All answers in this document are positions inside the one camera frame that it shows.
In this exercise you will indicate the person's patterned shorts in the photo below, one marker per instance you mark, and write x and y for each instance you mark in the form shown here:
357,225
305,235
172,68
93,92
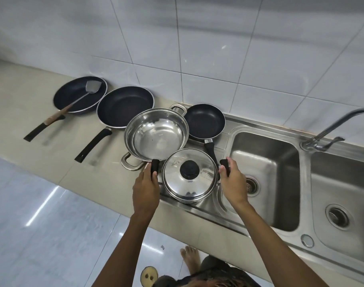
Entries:
212,274

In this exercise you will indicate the person's right thumb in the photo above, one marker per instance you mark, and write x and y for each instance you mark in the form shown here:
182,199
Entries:
222,171

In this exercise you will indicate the small black frying pan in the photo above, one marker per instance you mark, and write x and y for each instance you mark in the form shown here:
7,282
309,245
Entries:
204,121

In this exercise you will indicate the person's left forearm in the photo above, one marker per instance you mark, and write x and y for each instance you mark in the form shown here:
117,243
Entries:
125,248

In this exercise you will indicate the person's bare foot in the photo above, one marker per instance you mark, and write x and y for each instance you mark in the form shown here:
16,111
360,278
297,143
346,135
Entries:
191,260

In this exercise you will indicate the medium black frying pan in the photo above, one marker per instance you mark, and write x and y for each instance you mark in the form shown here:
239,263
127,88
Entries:
125,104

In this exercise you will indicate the person's right forearm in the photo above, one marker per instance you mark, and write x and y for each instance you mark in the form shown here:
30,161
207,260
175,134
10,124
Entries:
274,245

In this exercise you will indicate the person's left thumb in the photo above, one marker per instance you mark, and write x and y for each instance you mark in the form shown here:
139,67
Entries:
154,176

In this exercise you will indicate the chrome faucet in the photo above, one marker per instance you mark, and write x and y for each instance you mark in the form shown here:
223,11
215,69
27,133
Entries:
331,128

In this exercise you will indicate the large black frying pan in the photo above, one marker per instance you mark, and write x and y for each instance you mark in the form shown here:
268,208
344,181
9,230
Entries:
71,92

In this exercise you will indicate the stainless steel double sink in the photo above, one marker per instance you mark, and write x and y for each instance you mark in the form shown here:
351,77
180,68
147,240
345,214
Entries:
268,176

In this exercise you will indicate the person's right hand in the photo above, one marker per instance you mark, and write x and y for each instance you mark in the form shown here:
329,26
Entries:
234,185

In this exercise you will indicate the yellow slipper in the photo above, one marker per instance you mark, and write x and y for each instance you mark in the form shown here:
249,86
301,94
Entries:
149,276

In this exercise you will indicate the steel lid with black knob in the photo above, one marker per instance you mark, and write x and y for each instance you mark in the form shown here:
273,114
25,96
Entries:
176,176

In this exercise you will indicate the person's left hand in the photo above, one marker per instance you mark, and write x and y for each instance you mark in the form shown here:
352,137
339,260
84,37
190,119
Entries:
146,194

